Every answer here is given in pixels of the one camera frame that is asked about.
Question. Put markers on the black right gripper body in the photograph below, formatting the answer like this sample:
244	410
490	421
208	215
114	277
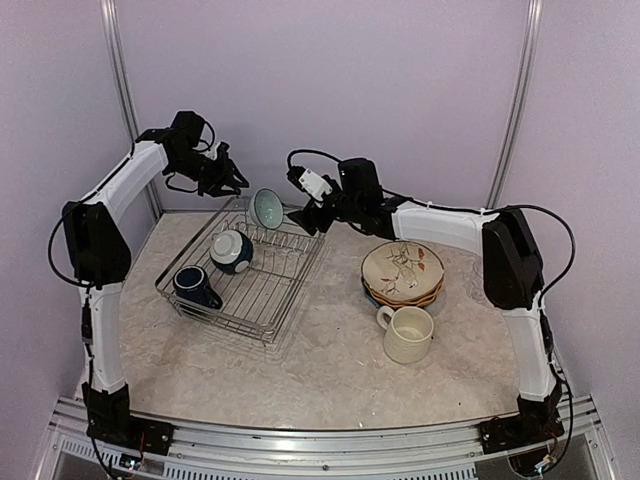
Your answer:
322	222

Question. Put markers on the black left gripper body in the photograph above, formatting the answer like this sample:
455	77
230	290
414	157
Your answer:
209	172

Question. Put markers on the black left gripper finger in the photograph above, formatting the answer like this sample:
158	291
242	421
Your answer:
216	190
233	178

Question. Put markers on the light blue patterned bowl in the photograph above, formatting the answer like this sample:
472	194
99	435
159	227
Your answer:
266	209

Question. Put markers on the dark teal bowl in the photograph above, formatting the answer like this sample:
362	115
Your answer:
231	251

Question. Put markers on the wire dish rack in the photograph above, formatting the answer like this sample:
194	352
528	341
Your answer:
257	301

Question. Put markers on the dark blue mug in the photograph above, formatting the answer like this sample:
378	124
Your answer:
192	284

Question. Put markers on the blue polka dot plate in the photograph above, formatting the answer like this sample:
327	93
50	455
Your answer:
377	304

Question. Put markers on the cream plate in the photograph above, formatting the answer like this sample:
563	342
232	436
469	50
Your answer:
402	269

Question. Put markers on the yellow polka dot plate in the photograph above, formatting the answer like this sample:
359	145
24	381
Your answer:
424	301

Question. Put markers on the cream ribbed mug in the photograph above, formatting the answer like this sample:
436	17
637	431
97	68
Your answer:
408	333

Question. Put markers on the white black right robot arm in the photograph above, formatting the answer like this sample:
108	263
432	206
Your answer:
512	273

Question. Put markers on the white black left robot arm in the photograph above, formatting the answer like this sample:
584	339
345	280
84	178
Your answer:
101	258

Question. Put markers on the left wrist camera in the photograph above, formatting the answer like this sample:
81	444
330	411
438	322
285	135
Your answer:
218	152

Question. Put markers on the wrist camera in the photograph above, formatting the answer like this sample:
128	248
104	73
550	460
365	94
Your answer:
309	182
218	152

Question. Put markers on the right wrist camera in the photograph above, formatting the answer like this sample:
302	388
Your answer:
309	182

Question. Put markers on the left aluminium corner post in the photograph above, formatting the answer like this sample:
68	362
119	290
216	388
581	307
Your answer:
117	61

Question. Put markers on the aluminium corner post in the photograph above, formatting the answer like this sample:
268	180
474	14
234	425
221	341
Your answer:
117	61
518	102

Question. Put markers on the right aluminium corner post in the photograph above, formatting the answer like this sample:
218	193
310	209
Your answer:
518	102

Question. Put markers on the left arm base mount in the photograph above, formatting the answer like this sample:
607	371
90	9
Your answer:
140	434

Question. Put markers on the aluminium front rail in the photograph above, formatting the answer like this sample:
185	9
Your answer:
201	450

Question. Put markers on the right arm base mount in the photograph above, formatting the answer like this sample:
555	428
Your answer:
507	433

